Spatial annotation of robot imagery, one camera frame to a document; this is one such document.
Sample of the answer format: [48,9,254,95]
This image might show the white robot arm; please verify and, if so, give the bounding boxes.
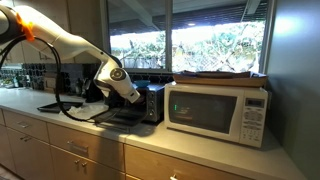
[0,5,140,103]

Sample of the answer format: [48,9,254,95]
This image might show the blue bowl on toaster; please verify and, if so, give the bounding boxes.
[134,80,150,88]

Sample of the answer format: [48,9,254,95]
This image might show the white microwave oven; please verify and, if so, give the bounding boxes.
[164,82,268,148]

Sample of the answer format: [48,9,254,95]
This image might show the wooden tray on microwave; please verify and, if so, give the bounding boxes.
[173,71,268,87]

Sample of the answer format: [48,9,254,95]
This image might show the black coffee maker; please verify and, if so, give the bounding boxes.
[81,64,102,103]

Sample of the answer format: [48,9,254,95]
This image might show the white paper towel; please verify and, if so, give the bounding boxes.
[67,104,109,119]

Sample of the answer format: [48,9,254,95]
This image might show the black baking tray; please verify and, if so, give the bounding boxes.
[38,101,83,113]

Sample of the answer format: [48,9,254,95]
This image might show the wooden lower cabinets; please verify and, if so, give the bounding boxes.
[1,110,249,180]

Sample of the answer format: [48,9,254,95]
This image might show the metal cabinet drawer handle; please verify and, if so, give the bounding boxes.
[67,141,88,153]

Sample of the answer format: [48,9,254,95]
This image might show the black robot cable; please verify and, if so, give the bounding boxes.
[0,35,118,124]

